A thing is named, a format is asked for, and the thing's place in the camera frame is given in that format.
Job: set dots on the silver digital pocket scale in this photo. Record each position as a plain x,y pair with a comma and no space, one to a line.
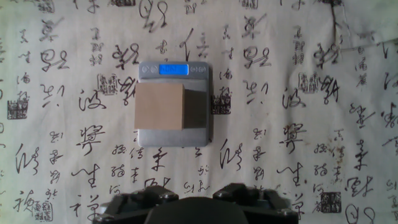
174,138

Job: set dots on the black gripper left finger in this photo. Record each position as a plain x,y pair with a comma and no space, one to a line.
133,202

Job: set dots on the beige calligraphy print cloth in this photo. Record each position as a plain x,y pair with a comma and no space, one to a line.
280,130

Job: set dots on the tan wooden block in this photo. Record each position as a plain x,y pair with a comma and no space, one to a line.
158,105

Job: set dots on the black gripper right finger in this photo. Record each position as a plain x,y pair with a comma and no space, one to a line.
261,202

